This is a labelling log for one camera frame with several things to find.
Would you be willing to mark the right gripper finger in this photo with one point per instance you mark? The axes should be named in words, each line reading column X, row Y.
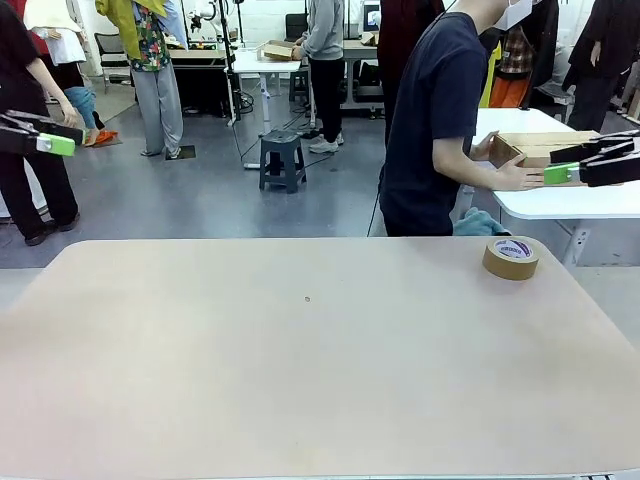
column 615, row 142
column 560, row 174

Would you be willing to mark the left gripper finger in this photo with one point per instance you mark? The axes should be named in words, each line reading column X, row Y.
column 55, row 146
column 45, row 125

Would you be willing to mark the brown cardboard box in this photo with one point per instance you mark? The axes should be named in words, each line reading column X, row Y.
column 550, row 142

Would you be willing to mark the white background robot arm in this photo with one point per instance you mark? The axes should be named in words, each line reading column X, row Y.
column 205, row 20

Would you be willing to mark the person's right forearm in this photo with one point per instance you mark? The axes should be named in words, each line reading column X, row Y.
column 475, row 179

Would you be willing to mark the person's right hand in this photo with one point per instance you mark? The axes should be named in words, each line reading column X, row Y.
column 515, row 177

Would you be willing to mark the person's left hand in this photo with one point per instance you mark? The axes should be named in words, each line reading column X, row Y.
column 484, row 150

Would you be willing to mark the white side table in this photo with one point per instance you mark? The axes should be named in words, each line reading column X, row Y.
column 550, row 205

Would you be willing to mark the person in black clothes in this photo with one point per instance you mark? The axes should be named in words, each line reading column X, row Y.
column 25, row 175

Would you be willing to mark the orange item on floor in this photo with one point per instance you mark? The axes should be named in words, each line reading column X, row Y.
column 100, row 138

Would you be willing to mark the mannequin in white top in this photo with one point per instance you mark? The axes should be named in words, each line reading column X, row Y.
column 65, row 50

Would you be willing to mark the mannequin in black coat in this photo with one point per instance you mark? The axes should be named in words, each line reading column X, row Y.
column 600, row 60

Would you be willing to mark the black mesh office chair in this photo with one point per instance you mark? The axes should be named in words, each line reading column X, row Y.
column 112, row 55

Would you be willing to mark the mannequin in orange trousers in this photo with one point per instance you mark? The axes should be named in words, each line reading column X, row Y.
column 510, row 90

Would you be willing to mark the teal cloth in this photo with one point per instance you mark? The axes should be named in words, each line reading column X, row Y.
column 475, row 222

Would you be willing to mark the brown packing tape roll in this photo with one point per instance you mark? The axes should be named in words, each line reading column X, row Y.
column 510, row 260

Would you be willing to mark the mannequin in yellow jacket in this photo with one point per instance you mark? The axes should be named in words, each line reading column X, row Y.
column 155, row 75

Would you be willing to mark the dark floor plate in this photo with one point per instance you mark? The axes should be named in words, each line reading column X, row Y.
column 181, row 153

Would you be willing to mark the mannequin in yellow skirt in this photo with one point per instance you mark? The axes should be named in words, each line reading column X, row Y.
column 492, row 65

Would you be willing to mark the person in navy t-shirt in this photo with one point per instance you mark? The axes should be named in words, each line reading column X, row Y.
column 430, row 125

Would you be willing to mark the white face mask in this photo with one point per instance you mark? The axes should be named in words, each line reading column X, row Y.
column 515, row 12

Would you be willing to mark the black tripod stand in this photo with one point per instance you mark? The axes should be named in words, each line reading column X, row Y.
column 231, row 75

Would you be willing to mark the figure in dark red garment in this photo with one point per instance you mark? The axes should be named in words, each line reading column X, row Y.
column 395, row 30

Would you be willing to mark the white height-adjustable desk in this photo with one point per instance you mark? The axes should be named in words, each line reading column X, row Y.
column 265, row 67

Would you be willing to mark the grey plastic stool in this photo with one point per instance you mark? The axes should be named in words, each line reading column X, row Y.
column 282, row 160

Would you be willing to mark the small open cardboard box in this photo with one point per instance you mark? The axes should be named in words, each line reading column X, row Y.
column 367, row 39

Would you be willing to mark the computer monitor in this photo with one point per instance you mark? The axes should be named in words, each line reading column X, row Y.
column 372, row 17

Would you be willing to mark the flat cardboard box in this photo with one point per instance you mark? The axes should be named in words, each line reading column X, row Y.
column 280, row 50

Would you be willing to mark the person in grey hoodie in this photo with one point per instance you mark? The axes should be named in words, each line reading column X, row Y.
column 325, row 60

